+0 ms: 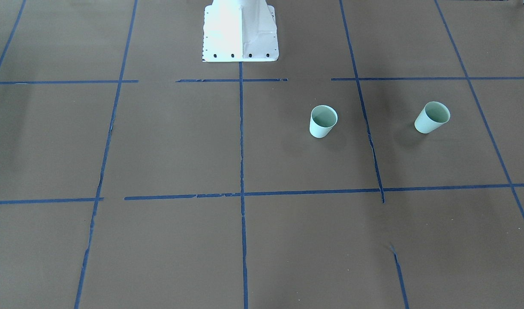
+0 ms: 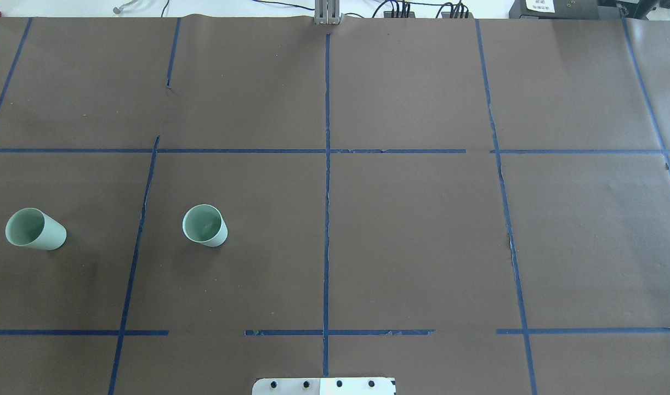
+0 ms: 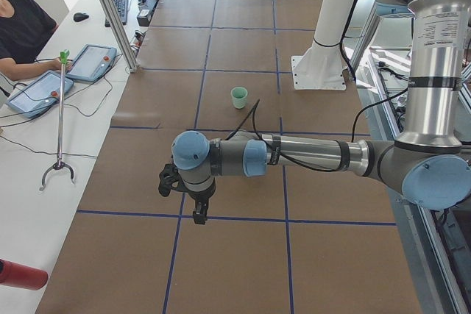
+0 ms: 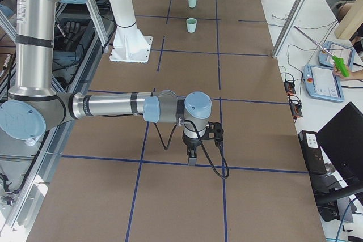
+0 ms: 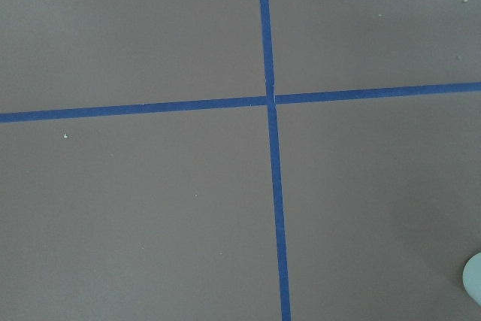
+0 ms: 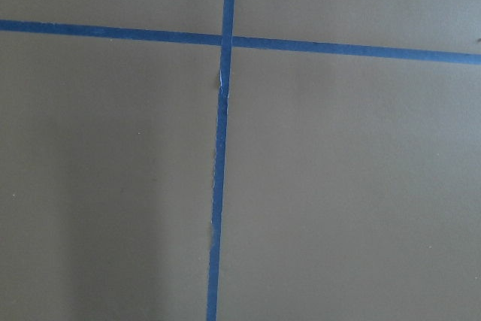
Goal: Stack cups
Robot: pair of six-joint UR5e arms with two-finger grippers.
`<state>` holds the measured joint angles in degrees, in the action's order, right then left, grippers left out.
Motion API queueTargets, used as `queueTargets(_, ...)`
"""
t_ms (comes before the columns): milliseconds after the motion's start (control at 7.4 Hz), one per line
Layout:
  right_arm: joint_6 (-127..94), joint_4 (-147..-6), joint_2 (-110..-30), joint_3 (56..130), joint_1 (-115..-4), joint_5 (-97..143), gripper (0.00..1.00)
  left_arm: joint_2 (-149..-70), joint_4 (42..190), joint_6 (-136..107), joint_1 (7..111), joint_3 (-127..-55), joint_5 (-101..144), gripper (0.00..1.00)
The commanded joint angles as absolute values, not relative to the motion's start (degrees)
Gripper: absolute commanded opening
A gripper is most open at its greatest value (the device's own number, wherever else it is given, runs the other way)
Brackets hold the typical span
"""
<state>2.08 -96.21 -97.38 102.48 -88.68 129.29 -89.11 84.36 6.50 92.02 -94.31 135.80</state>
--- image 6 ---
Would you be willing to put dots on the blue tape strip lengthwise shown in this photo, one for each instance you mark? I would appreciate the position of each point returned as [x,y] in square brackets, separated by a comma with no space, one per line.
[219,161]

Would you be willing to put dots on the blue tape strip crosswise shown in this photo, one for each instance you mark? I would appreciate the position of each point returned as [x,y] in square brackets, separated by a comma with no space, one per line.
[239,41]

